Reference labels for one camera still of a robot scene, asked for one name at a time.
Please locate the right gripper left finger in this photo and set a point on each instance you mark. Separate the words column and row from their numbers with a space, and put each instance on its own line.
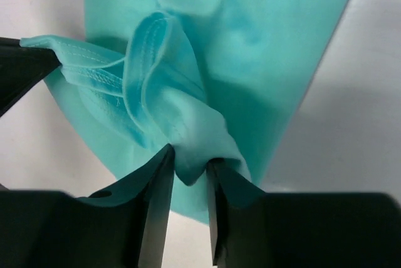
column 121, row 225

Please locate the teal t shirt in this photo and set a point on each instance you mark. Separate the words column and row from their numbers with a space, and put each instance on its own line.
column 213, row 78

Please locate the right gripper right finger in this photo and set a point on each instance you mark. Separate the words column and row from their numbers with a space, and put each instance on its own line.
column 253, row 228

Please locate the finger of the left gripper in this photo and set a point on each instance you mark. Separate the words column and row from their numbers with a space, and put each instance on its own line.
column 21, row 69

